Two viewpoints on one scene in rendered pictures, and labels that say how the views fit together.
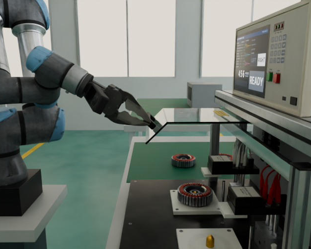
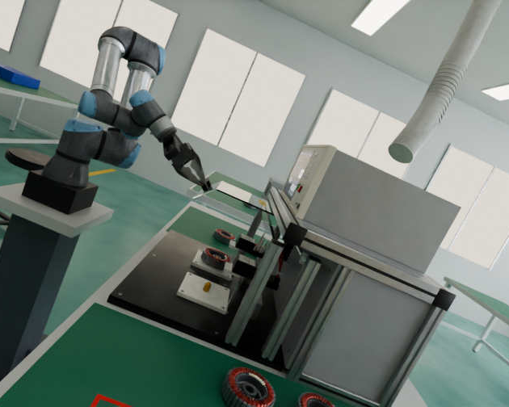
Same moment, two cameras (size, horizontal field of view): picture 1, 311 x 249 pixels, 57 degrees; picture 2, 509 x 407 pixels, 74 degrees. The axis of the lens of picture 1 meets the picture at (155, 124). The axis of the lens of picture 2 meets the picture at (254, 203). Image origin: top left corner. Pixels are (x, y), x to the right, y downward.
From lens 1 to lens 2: 0.37 m
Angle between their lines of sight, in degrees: 5
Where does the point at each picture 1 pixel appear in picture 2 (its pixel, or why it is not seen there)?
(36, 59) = (139, 98)
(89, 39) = (194, 90)
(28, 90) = (121, 119)
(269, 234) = not seen: hidden behind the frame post
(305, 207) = (267, 269)
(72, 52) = (171, 95)
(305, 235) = (260, 286)
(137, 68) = (230, 141)
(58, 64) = (154, 110)
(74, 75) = (162, 123)
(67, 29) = (177, 70)
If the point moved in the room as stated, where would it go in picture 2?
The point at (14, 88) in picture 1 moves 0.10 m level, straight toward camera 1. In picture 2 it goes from (111, 112) to (113, 115)
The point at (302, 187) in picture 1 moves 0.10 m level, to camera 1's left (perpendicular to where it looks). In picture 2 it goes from (270, 254) to (232, 237)
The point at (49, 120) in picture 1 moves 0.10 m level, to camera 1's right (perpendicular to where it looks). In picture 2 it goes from (125, 149) to (150, 160)
